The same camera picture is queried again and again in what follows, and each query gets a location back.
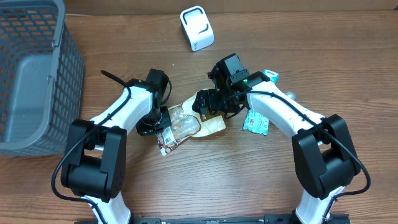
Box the white red snack packet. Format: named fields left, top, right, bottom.
left=156, top=127, right=181, bottom=156

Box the clear brown snack bag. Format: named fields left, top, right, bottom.
left=169, top=95, right=226, bottom=140

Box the teal large tissue pack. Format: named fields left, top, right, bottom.
left=243, top=110, right=269, bottom=136

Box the small Kleenex tissue pack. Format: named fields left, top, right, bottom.
left=263, top=69, right=279, bottom=83

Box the yellow oil bottle silver cap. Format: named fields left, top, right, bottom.
left=286, top=91, right=296, bottom=100

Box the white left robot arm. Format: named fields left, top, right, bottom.
left=51, top=69, right=172, bottom=223

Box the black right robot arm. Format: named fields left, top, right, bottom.
left=192, top=54, right=363, bottom=223

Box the white barcode scanner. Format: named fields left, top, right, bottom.
left=180, top=6, right=215, bottom=52

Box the grey plastic mesh basket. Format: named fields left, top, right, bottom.
left=1, top=0, right=85, bottom=156

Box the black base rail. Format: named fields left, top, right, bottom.
left=74, top=213, right=351, bottom=224

